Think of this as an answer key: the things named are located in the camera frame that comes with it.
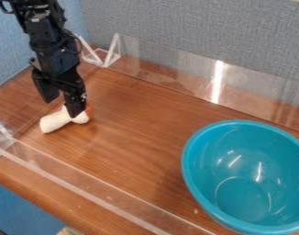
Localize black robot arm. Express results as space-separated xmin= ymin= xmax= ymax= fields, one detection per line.
xmin=0 ymin=0 xmax=86 ymax=118

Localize black cable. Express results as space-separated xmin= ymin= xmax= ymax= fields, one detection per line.
xmin=58 ymin=28 xmax=84 ymax=56

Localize blue plastic bowl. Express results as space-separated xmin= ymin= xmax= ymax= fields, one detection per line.
xmin=181 ymin=119 xmax=299 ymax=235

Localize clear acrylic back barrier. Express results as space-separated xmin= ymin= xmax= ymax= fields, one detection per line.
xmin=81 ymin=33 xmax=299 ymax=130

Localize white brown toy mushroom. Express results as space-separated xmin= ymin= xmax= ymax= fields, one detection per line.
xmin=38 ymin=104 xmax=93 ymax=133

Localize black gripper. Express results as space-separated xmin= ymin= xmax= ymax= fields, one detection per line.
xmin=22 ymin=12 xmax=86 ymax=118

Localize clear acrylic front barrier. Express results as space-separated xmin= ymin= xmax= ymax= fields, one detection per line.
xmin=0 ymin=123 xmax=216 ymax=235

